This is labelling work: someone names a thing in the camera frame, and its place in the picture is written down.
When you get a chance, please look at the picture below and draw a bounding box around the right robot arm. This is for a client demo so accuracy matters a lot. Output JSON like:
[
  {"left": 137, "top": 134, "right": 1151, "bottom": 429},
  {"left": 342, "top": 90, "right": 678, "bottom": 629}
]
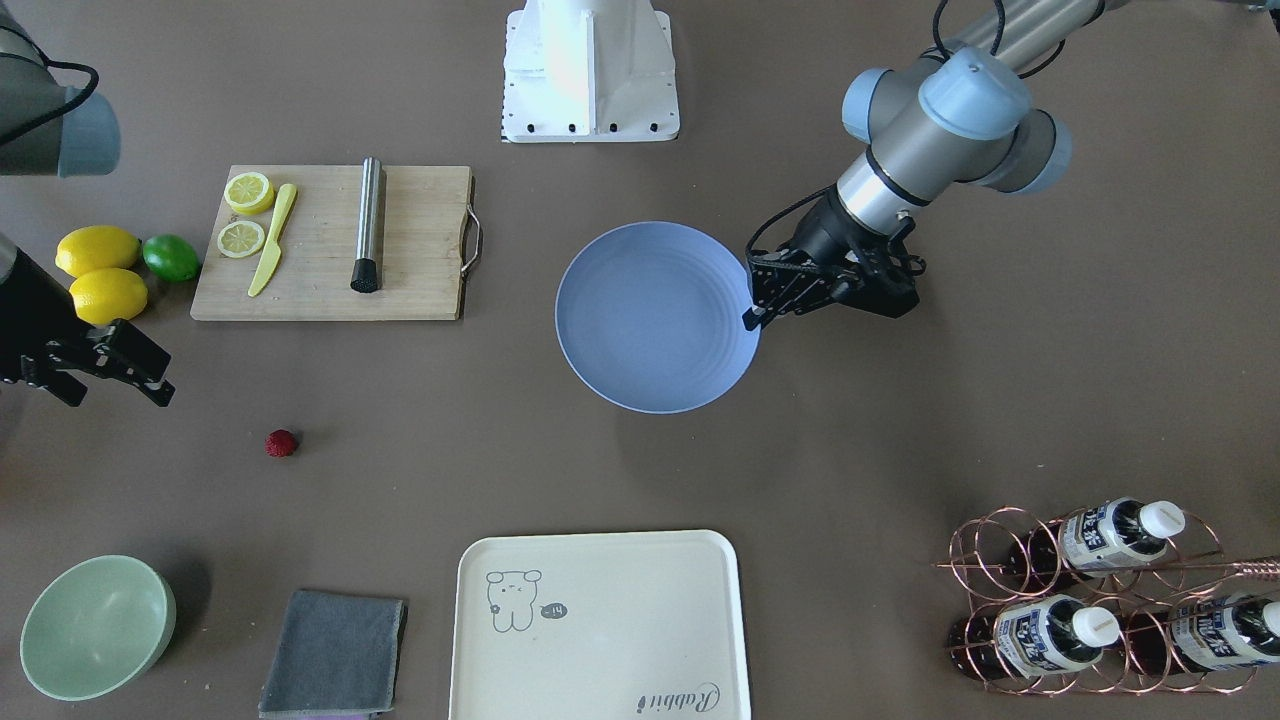
[{"left": 1, "top": 9, "right": 175, "bottom": 407}]

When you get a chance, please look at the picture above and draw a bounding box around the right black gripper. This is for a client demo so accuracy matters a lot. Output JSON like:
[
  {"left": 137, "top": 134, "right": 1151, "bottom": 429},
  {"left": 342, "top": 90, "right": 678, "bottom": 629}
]
[{"left": 1, "top": 236, "right": 175, "bottom": 407}]

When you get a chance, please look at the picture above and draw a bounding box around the steel muddler black tip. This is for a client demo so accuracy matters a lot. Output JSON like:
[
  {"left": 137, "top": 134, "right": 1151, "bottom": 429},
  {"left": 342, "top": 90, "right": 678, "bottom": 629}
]
[{"left": 349, "top": 156, "right": 384, "bottom": 293}]

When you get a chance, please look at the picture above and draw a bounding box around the lemon slice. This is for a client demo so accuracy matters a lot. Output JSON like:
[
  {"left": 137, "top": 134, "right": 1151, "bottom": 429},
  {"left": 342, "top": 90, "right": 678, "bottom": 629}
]
[{"left": 215, "top": 220, "right": 266, "bottom": 259}]

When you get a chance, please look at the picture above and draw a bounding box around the yellow lemon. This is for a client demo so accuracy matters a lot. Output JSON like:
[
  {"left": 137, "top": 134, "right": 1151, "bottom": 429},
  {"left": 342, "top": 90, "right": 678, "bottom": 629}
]
[
  {"left": 69, "top": 268, "right": 148, "bottom": 325},
  {"left": 54, "top": 225, "right": 141, "bottom": 278}
]

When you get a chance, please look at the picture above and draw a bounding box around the grey folded cloth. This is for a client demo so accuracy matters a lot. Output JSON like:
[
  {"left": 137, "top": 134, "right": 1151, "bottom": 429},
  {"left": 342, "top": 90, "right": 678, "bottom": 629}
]
[{"left": 259, "top": 589, "right": 406, "bottom": 719}]

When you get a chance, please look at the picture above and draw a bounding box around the cream rabbit tray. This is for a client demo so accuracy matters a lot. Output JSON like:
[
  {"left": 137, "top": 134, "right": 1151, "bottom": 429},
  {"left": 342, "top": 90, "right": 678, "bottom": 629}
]
[{"left": 449, "top": 529, "right": 753, "bottom": 719}]

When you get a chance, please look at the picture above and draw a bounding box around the yellow plastic knife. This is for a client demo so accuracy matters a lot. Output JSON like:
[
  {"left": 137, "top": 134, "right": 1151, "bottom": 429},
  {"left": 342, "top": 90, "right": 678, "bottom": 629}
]
[{"left": 247, "top": 183, "right": 298, "bottom": 297}]

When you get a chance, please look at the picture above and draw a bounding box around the blue plate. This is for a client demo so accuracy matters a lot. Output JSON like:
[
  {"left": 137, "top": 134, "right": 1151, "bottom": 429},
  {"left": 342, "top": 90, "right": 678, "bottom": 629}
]
[{"left": 556, "top": 222, "right": 762, "bottom": 414}]

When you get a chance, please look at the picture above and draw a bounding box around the tea bottle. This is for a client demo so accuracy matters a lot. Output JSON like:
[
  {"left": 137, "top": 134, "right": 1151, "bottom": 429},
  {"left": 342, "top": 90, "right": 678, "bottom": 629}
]
[
  {"left": 1123, "top": 592, "right": 1279, "bottom": 676},
  {"left": 946, "top": 594, "right": 1123, "bottom": 682},
  {"left": 1002, "top": 497, "right": 1187, "bottom": 592}
]

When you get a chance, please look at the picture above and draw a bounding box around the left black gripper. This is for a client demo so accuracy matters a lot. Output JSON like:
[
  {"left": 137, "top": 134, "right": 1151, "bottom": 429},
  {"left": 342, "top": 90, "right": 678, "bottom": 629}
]
[{"left": 742, "top": 186, "right": 925, "bottom": 331}]

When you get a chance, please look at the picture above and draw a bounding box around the wooden cutting board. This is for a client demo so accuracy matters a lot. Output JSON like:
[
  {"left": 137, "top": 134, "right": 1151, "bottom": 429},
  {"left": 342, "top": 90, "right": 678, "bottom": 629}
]
[{"left": 189, "top": 165, "right": 474, "bottom": 322}]

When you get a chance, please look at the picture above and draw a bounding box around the upper tea bottle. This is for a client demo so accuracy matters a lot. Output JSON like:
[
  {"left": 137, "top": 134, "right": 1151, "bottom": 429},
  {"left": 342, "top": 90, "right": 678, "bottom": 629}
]
[{"left": 1002, "top": 497, "right": 1187, "bottom": 592}]

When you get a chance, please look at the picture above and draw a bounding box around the lemon half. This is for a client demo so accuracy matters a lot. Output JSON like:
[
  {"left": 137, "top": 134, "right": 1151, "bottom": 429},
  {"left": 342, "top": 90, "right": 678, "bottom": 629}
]
[{"left": 223, "top": 170, "right": 276, "bottom": 217}]

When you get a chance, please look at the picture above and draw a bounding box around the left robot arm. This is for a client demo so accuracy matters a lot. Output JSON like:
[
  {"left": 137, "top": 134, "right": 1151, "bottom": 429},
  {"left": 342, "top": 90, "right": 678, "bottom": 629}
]
[{"left": 742, "top": 1, "right": 1117, "bottom": 331}]

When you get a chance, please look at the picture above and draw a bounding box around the light green bowl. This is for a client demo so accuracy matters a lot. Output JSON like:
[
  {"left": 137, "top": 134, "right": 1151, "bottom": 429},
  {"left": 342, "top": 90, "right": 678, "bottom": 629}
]
[{"left": 20, "top": 555, "right": 177, "bottom": 702}]

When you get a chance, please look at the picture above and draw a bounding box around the copper wire bottle rack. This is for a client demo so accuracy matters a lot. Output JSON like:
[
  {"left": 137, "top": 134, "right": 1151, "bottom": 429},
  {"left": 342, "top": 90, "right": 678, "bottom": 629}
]
[{"left": 940, "top": 506, "right": 1277, "bottom": 697}]

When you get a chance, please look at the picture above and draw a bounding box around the lower tea bottle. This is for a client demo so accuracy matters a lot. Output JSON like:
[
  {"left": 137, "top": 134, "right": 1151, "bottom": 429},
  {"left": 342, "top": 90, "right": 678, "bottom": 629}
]
[
  {"left": 1123, "top": 592, "right": 1279, "bottom": 676},
  {"left": 946, "top": 594, "right": 1123, "bottom": 682}
]

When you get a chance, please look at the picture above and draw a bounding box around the green lime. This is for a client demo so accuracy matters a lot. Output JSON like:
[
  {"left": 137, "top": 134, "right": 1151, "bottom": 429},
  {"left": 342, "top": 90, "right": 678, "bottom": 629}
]
[{"left": 141, "top": 234, "right": 201, "bottom": 283}]

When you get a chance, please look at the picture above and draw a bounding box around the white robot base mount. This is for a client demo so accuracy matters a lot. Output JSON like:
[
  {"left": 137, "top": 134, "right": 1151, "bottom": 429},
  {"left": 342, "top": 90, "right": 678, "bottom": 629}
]
[{"left": 500, "top": 1, "right": 681, "bottom": 143}]

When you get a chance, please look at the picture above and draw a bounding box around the red strawberry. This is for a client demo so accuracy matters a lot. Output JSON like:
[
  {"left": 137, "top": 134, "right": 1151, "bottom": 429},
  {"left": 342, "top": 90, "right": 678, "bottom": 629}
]
[{"left": 264, "top": 429, "right": 300, "bottom": 457}]

